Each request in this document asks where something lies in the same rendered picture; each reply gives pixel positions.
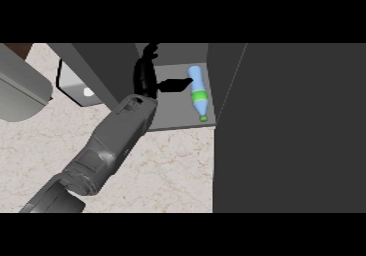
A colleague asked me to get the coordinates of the pale grey rounded appliance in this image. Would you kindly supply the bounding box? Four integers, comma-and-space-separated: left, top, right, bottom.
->
0, 43, 54, 123

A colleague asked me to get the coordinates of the dark grey cabinet door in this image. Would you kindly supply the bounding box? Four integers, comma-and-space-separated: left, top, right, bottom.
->
206, 42, 366, 214

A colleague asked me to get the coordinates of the grey open cabinet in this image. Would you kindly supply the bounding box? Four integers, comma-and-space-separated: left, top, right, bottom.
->
45, 42, 218, 133

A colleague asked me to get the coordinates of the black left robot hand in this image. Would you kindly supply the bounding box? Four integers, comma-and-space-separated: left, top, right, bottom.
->
133, 42, 195, 100

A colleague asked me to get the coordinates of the pale grey box black edge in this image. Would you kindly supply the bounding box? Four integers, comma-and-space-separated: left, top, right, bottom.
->
54, 58, 105, 108

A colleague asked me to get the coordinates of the blue water bottle green label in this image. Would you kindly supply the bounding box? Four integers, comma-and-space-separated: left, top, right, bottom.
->
186, 65, 211, 123

